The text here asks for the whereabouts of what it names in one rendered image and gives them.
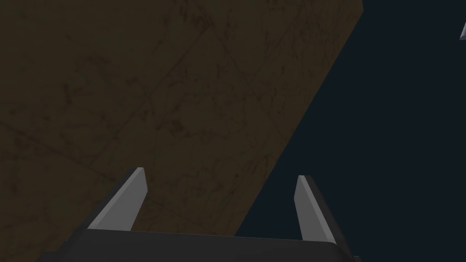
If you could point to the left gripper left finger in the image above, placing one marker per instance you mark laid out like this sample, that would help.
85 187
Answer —
123 207

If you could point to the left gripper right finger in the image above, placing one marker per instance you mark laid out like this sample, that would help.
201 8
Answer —
313 214

